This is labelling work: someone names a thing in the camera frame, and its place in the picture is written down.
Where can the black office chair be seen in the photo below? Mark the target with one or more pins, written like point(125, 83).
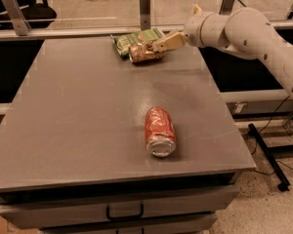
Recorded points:
point(37, 12)

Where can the middle metal bracket post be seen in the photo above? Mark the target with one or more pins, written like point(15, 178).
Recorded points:
point(145, 14)

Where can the left metal bracket post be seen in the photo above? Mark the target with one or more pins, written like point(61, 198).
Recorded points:
point(20, 25)

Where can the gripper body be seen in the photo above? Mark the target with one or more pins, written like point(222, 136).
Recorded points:
point(192, 31)

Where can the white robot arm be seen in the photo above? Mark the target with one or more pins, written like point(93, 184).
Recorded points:
point(245, 33)

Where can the grey upper drawer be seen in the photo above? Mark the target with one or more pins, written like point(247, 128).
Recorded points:
point(92, 210)

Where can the red crushed soda can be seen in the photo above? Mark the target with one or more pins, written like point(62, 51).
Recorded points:
point(159, 132)

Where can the grey lower drawer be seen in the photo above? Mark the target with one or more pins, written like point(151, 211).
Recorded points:
point(177, 224)

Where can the orange gold soda can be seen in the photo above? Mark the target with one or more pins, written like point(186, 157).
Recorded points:
point(142, 52)

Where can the grey drawer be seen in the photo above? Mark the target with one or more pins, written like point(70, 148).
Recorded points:
point(177, 224)
point(92, 210)

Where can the black drawer handle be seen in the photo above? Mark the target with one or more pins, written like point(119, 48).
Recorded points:
point(124, 213)

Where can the black floor stand bar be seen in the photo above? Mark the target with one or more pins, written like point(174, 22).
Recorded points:
point(284, 183)

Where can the green jalapeno chip bag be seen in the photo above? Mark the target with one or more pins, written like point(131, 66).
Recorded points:
point(123, 42)

